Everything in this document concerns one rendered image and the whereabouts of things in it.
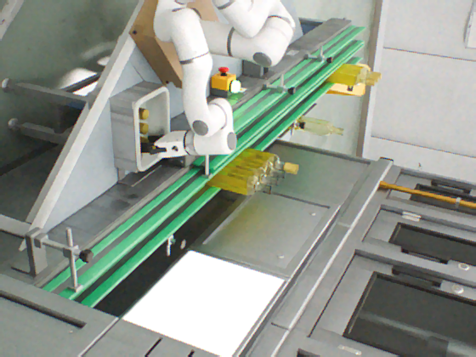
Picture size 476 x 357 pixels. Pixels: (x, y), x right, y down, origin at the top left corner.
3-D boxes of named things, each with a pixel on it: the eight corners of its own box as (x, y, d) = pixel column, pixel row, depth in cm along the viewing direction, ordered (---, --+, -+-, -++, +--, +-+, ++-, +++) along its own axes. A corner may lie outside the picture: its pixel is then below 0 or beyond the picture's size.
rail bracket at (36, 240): (12, 274, 149) (87, 302, 141) (1, 214, 142) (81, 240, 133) (26, 263, 153) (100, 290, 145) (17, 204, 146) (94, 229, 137)
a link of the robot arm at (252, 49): (223, 43, 178) (274, 52, 172) (240, 11, 183) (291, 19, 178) (230, 66, 186) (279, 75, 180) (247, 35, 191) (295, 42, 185)
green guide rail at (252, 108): (192, 144, 198) (214, 150, 195) (192, 141, 197) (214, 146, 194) (352, 26, 339) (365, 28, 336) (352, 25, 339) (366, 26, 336)
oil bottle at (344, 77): (317, 80, 305) (372, 90, 294) (318, 69, 302) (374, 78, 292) (320, 76, 309) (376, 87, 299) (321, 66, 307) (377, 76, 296)
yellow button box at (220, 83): (209, 93, 231) (227, 97, 228) (209, 75, 227) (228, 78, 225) (218, 88, 237) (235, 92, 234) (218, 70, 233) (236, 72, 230)
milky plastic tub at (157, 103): (115, 167, 185) (139, 174, 181) (110, 97, 174) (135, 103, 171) (148, 146, 199) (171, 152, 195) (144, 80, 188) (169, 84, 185)
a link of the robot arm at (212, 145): (216, 107, 163) (232, 94, 171) (183, 110, 168) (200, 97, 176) (229, 158, 169) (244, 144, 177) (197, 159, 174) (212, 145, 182)
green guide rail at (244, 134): (192, 165, 201) (213, 170, 198) (192, 161, 201) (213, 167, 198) (350, 40, 342) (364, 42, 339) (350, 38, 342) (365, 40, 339)
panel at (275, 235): (103, 341, 157) (222, 388, 144) (102, 331, 156) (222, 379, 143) (252, 189, 230) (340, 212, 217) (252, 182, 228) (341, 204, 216)
